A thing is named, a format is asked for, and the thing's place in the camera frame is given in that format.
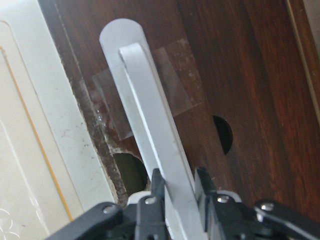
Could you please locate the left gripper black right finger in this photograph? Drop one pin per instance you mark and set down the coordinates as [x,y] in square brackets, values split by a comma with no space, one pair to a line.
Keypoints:
[224,217]

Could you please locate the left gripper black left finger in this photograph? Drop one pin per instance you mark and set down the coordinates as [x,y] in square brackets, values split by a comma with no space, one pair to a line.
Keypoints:
[144,220]

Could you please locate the white drawer handle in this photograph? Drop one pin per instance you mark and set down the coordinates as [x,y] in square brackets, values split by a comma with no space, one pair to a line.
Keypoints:
[145,104]

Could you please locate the dark wooden drawer front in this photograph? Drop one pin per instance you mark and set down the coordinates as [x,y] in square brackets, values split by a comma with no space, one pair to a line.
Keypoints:
[257,126]

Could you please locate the clear tape piece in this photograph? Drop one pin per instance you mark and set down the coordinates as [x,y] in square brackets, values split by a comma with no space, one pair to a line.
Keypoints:
[179,78]

